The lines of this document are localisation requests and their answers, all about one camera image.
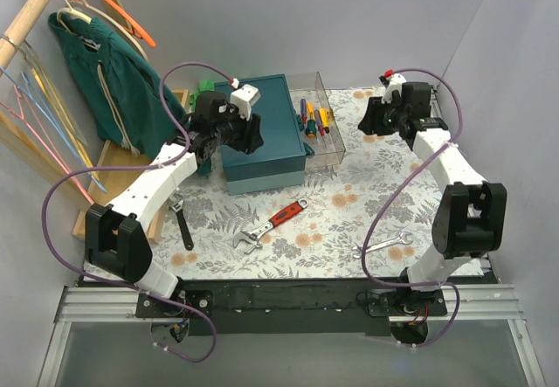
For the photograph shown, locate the teal storage box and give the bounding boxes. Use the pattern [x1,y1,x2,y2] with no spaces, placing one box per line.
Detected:
[220,74,306,195]

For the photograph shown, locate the yellow handled screwdriver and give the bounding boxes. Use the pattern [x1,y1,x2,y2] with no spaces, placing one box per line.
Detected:
[319,107,330,134]

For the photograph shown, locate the clear plastic container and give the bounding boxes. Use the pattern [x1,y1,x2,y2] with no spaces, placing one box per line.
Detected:
[286,72,345,171]

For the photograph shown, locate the blue red screwdriver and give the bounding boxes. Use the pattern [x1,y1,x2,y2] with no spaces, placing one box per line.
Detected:
[314,109,326,137]

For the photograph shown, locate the long green screwdriver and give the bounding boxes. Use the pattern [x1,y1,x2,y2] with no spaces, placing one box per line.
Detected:
[303,142,315,157]

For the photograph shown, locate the stubby green screwdriver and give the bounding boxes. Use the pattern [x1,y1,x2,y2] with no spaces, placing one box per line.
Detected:
[305,119,317,138]

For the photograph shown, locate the orange handled screwdriver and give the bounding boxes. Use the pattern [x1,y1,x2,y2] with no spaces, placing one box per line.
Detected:
[307,102,315,121]

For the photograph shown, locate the red handled adjustable wrench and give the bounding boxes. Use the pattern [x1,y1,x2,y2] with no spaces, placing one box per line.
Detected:
[232,198,309,254]

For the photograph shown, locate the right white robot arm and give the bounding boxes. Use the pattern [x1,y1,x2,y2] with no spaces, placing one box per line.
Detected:
[358,74,507,315]

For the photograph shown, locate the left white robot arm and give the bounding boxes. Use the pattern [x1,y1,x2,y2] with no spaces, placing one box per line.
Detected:
[85,84,264,317]

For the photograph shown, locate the green cloth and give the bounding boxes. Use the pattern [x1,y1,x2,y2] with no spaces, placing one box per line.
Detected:
[190,79,215,110]

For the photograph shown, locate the floral table mat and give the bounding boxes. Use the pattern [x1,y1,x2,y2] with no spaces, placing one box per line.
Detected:
[152,87,440,280]

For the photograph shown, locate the black adjustable wrench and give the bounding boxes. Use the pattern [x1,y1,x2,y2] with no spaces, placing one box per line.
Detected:
[168,194,194,251]

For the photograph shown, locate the green shorts on hanger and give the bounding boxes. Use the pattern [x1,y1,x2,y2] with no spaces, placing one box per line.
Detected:
[48,13,176,159]

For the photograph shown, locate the wooden rack base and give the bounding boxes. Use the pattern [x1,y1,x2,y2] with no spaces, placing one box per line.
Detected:
[72,89,190,245]

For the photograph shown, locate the silver combination wrench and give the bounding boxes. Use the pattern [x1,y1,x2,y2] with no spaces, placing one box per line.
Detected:
[352,232,414,259]

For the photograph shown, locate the orange hanger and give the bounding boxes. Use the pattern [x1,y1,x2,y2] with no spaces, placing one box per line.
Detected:
[65,0,157,49]

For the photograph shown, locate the white hanger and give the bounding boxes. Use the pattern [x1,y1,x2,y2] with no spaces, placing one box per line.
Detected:
[55,0,149,63]

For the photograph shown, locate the wooden rack pole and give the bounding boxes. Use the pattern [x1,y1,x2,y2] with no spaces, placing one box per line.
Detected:
[1,0,51,68]

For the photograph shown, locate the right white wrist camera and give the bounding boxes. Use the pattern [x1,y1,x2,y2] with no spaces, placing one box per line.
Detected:
[379,69,407,104]

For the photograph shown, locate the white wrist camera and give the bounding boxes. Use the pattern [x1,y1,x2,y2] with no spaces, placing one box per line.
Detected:
[230,84,261,121]
[379,69,407,104]

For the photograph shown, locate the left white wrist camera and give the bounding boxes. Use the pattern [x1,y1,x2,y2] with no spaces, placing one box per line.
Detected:
[230,84,261,121]

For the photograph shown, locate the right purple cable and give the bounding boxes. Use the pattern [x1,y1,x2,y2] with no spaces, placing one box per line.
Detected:
[360,68,463,349]

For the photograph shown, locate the purple cable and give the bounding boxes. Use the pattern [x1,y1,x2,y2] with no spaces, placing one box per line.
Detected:
[41,63,239,363]
[360,68,463,349]

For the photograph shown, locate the pink wire hanger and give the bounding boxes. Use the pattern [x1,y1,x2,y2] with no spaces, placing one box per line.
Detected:
[1,86,72,183]

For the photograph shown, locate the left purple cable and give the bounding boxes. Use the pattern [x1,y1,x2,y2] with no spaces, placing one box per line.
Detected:
[41,63,239,363]

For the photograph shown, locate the yellow wire hanger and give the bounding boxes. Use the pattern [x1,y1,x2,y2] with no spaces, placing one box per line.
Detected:
[22,40,93,168]

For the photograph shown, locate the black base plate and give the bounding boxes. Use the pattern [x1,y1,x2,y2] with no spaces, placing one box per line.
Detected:
[135,278,451,338]

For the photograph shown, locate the blue wire hanger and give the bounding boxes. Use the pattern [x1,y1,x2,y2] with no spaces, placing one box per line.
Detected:
[1,68,86,168]

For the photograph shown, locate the aluminium frame rail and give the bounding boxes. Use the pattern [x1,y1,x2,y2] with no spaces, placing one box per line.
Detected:
[39,279,546,386]

